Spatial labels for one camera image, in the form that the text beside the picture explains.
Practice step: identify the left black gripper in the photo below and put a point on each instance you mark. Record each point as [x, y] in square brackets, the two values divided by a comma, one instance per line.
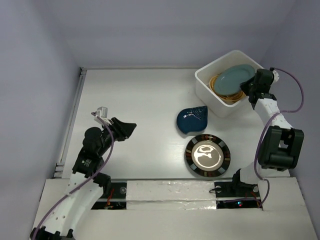
[123, 130]

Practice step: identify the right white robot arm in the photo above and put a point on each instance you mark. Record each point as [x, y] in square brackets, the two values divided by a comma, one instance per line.
[279, 145]

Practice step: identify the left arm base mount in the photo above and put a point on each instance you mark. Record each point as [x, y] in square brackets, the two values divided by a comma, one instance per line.
[115, 199]

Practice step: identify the white foam base bar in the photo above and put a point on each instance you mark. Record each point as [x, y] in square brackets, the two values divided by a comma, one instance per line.
[174, 195]

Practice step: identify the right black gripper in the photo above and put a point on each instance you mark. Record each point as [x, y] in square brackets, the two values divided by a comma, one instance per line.
[244, 85]

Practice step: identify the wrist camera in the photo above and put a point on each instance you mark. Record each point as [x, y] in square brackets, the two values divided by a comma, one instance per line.
[100, 116]
[276, 75]

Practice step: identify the round woven bamboo plate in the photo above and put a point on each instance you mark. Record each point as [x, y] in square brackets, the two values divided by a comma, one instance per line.
[229, 99]

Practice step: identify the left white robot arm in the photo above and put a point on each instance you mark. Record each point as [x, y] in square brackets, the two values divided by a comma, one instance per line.
[86, 184]

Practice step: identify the teal round ceramic plate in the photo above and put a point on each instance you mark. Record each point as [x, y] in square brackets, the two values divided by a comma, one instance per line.
[228, 82]

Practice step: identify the black striped-rim round plate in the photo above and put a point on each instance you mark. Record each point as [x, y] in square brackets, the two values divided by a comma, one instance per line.
[207, 156]

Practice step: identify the white plastic bin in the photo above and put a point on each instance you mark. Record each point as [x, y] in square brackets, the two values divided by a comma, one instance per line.
[214, 68]

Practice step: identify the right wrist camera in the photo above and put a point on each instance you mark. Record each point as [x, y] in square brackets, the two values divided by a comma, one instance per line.
[276, 75]

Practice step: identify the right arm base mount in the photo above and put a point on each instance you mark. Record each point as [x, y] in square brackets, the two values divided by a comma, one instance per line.
[236, 195]

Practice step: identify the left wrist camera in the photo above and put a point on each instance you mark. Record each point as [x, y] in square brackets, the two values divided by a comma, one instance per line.
[100, 116]

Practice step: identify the aluminium frame rail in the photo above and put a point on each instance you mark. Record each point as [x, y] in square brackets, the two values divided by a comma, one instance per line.
[59, 166]

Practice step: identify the dark blue leaf-shaped dish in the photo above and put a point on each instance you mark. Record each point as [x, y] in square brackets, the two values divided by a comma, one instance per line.
[193, 119]

